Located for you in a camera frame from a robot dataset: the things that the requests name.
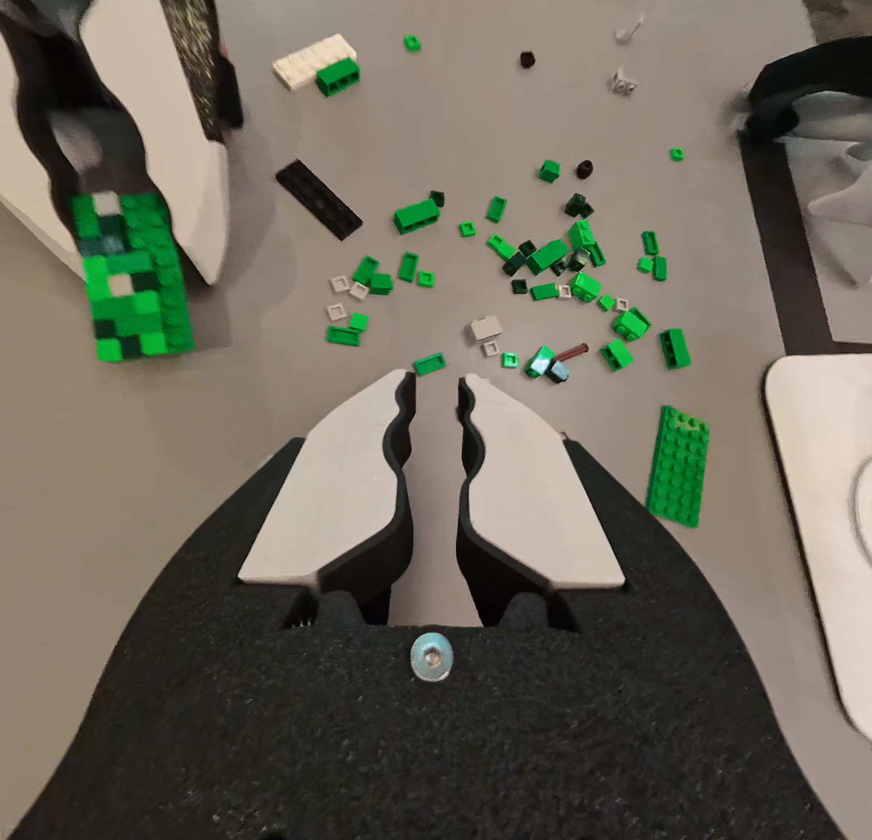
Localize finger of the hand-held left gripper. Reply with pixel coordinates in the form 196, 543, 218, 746
0, 0, 87, 277
68, 0, 230, 287

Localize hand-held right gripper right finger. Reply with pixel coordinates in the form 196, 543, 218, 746
455, 373, 628, 628

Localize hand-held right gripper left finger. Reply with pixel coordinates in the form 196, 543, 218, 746
237, 369, 416, 626

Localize green checkered lego assembly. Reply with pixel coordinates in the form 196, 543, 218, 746
71, 192, 196, 363

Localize white lego plate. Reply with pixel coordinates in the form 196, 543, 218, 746
272, 34, 358, 91

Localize large green lego plate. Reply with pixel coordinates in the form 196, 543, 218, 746
645, 405, 711, 529

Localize black lego plate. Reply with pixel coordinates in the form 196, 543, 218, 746
275, 159, 364, 241

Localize small grey lego tiles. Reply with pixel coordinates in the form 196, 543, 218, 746
326, 275, 631, 359

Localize scattered green lego pieces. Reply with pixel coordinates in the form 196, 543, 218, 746
315, 33, 692, 379

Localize white rounded board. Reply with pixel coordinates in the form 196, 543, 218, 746
762, 354, 872, 743

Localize black and white object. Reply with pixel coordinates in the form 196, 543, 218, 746
738, 36, 872, 284

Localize brown handled lego pickaxe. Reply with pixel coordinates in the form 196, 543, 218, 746
527, 342, 591, 384

